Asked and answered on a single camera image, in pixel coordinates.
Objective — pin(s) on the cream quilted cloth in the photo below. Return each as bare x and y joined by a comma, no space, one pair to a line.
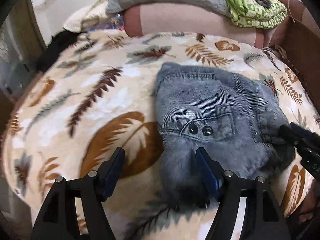
87,17

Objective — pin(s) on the pink maroon sofa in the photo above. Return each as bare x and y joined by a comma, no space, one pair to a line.
298,35

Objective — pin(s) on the brown wooden door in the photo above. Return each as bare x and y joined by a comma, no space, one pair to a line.
21,46

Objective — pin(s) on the grey denim pants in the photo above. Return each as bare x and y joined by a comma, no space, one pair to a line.
235,119

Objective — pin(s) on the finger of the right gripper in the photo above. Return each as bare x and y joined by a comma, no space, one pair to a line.
309,136
291,134

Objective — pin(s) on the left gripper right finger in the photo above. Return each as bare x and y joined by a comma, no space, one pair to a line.
227,189

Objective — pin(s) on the cream leaf-print fleece blanket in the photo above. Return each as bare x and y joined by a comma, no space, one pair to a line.
97,97

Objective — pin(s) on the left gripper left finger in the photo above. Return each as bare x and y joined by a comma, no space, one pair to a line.
96,187

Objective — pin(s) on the green patterned folded quilt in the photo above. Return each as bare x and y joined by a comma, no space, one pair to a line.
249,14

